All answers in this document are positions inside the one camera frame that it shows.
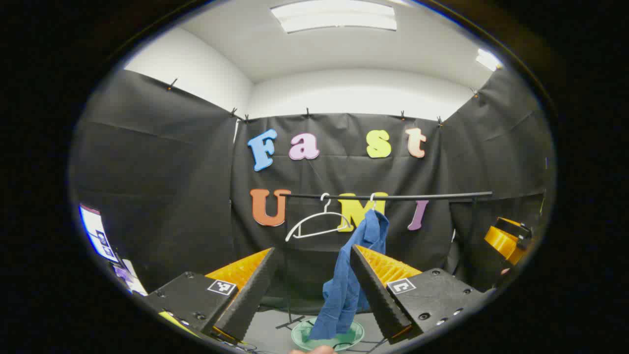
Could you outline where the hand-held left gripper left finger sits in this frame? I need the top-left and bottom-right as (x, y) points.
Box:
(144, 247), (277, 343)

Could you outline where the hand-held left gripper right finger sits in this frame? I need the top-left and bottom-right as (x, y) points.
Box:
(350, 244), (494, 345)

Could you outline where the blue corduroy shirt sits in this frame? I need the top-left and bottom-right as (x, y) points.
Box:
(309, 209), (390, 341)

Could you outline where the green laundry hamper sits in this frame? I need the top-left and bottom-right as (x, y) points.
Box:
(291, 317), (365, 352)

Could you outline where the black clothes rack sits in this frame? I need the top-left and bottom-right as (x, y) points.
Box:
(275, 191), (493, 330)

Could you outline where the black backdrop cloth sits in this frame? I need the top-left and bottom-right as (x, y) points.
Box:
(69, 66), (556, 315)

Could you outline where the computer monitor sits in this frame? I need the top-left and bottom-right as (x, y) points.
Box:
(79, 204), (121, 264)

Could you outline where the small ceiling light panel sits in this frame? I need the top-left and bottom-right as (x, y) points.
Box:
(476, 48), (503, 72)

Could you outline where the large ceiling light panel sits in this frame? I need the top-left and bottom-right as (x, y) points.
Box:
(270, 0), (398, 34)

